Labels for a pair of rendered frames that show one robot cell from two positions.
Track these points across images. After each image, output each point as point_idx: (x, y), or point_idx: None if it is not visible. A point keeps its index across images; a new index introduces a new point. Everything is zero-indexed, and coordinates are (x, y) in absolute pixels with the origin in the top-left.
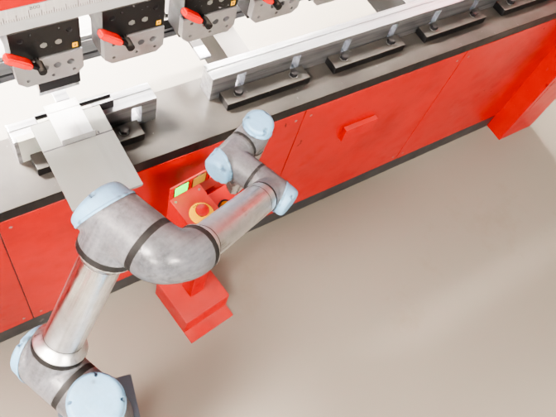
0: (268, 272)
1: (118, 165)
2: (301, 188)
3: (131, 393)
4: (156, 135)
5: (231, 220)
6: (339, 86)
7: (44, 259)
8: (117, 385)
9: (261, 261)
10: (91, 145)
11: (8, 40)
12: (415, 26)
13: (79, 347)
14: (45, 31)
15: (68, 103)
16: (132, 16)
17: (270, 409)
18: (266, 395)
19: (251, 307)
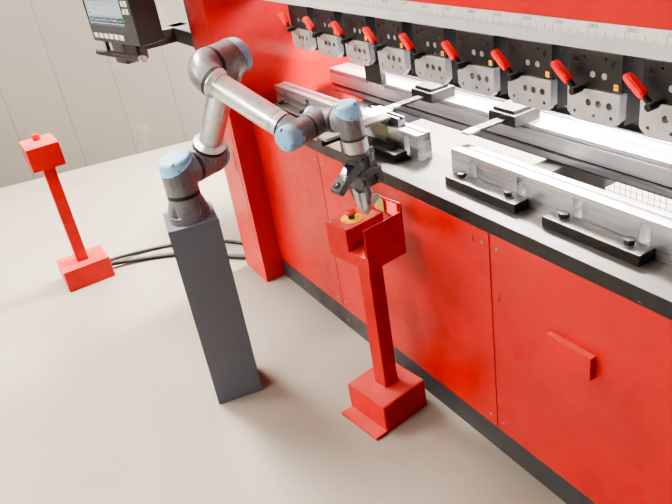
0: (439, 465)
1: None
2: (532, 423)
3: (205, 221)
4: (401, 166)
5: (235, 86)
6: (525, 231)
7: None
8: (180, 160)
9: (452, 457)
10: None
11: (342, 16)
12: None
13: (201, 139)
14: (354, 18)
15: (386, 109)
16: (387, 30)
17: (273, 486)
18: (289, 481)
19: (389, 455)
